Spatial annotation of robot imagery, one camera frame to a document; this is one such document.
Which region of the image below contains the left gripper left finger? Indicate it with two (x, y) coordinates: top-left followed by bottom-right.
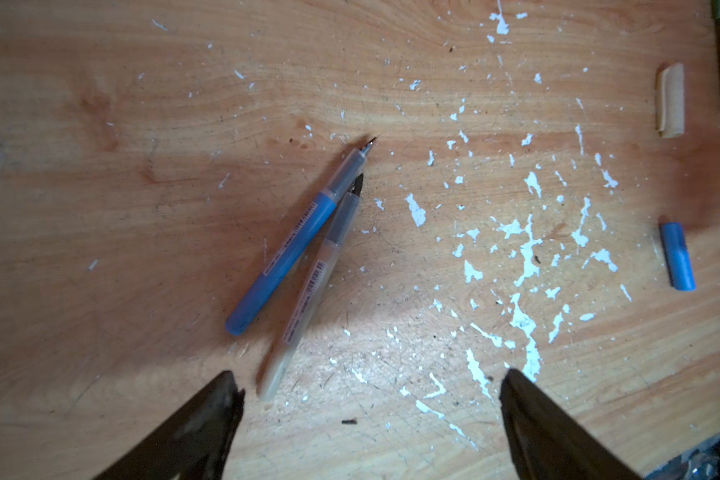
(97, 370), (245, 479)

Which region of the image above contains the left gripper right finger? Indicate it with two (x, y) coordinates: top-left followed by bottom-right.
(500, 368), (639, 479)

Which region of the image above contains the blue pen cap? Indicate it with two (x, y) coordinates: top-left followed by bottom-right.
(659, 222), (696, 292)

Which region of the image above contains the blue pen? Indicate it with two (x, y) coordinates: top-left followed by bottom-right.
(225, 136), (378, 336)

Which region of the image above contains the beige pen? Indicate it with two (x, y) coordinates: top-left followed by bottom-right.
(257, 174), (364, 401)

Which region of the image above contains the beige pen cap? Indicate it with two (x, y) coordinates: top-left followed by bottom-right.
(656, 63), (685, 138)

